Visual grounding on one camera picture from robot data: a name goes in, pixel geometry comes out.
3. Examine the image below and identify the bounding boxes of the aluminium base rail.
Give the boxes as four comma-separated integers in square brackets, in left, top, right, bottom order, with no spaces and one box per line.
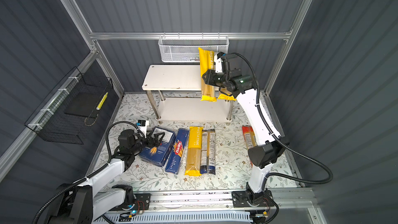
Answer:
[105,188,315,224]

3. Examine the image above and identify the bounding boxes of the yellow Pastatime spaghetti bag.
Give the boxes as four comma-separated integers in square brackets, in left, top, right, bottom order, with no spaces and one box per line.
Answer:
[217,87,236,101]
[198,47,217,102]

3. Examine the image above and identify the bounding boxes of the large blue Barilla box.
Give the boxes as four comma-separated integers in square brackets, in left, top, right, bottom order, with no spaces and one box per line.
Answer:
[138,127,176,167]

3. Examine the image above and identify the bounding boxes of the slim blue Barilla spaghetti box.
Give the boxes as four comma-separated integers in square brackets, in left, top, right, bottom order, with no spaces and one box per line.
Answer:
[165,129,189,174]

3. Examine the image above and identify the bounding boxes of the floral patterned table mat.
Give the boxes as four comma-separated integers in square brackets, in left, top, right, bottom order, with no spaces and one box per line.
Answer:
[88,91,297,192]

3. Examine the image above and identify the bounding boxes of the tubes in white basket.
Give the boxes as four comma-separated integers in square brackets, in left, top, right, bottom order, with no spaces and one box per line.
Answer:
[184,54,200,62]

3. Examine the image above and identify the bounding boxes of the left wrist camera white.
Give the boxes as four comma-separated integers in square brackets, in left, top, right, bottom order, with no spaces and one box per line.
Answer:
[136,120,147,137]

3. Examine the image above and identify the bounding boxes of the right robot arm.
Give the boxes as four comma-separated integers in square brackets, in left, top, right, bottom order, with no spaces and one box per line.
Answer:
[202,69,285,206]

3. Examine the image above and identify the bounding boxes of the black wire basket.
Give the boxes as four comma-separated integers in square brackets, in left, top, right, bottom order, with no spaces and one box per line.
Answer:
[25,69,114,145]

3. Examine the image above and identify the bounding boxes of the yellow marker in basket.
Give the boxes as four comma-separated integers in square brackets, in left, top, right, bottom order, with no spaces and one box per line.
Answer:
[96,92,108,111]

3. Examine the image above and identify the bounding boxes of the red spaghetti bag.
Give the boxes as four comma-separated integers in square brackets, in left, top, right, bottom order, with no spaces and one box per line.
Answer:
[242,125,257,150]

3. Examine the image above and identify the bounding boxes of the white two-tier shelf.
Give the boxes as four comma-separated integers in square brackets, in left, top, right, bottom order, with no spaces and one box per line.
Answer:
[142,65,234,123]

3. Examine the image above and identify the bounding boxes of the aluminium frame profile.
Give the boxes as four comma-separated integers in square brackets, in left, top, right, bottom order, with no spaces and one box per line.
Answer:
[0,0,325,183]

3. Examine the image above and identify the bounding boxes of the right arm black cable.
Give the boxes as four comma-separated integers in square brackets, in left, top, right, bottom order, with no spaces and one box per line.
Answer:
[228,52,334,190]

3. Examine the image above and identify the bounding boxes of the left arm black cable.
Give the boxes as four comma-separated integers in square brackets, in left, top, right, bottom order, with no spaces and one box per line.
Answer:
[30,120,147,224]

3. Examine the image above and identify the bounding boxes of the yellow spaghetti bag centre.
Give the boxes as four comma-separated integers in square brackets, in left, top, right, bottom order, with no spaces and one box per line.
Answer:
[185,127,203,176]

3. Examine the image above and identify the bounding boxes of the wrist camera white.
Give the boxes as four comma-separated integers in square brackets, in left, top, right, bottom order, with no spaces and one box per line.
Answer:
[214,52,237,74]
[136,120,147,137]

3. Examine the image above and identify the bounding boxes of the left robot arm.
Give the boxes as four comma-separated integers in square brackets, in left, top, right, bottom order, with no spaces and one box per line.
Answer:
[32,129,165,224]

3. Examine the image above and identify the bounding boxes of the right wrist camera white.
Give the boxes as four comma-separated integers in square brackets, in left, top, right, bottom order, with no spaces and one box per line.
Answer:
[214,52,237,74]

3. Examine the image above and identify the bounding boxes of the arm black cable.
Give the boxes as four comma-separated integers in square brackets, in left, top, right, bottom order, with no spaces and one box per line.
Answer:
[30,120,147,224]
[228,52,334,190]

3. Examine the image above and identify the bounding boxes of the dark blue spaghetti bag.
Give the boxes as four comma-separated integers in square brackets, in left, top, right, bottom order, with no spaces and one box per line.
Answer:
[200,129,216,175]

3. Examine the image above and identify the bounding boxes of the white wire mesh basket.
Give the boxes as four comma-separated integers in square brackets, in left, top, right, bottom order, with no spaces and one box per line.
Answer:
[158,37,230,63]

